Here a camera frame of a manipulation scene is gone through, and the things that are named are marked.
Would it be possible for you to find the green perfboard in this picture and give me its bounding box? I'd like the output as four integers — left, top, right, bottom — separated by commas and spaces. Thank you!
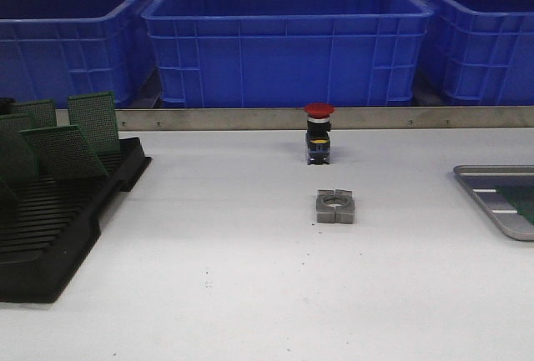
0, 178, 19, 209
20, 125, 108, 181
68, 91, 120, 154
1, 113, 38, 184
10, 99, 57, 128
496, 185, 534, 224

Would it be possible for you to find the silver metal tray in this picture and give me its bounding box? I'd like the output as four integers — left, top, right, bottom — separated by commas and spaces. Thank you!
454, 165, 533, 242

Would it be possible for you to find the black slotted board rack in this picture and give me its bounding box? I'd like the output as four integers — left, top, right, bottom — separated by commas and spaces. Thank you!
0, 98, 153, 304

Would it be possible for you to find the red emergency stop button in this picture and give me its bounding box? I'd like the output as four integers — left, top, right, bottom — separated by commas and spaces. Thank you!
304, 103, 335, 165

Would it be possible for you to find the grey metal clamp block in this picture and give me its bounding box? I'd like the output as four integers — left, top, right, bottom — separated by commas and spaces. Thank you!
315, 189, 355, 224

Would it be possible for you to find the blue plastic crate middle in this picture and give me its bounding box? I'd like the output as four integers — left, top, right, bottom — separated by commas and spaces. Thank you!
143, 0, 432, 108

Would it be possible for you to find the blue plastic crate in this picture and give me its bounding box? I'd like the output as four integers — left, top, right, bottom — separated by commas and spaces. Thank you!
418, 0, 533, 106
143, 0, 432, 108
1, 0, 155, 108

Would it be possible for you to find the blue plastic crate right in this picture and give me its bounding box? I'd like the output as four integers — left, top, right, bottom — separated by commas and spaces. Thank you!
418, 0, 533, 106

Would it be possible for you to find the blue plastic crate left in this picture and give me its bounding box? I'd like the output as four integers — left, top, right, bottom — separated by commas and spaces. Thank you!
1, 0, 155, 108

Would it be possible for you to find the steel shelf frame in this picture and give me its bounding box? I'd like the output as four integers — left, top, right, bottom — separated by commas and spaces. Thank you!
116, 106, 533, 132

